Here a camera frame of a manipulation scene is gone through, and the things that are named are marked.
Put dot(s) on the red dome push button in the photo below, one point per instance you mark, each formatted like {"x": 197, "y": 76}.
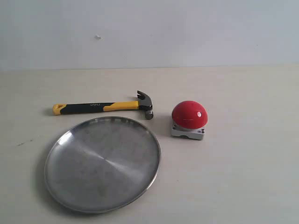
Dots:
{"x": 189, "y": 119}

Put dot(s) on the yellow black claw hammer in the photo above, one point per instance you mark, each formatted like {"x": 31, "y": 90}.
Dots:
{"x": 142, "y": 103}

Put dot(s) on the round steel plate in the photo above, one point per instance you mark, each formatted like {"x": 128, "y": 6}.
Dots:
{"x": 102, "y": 164}

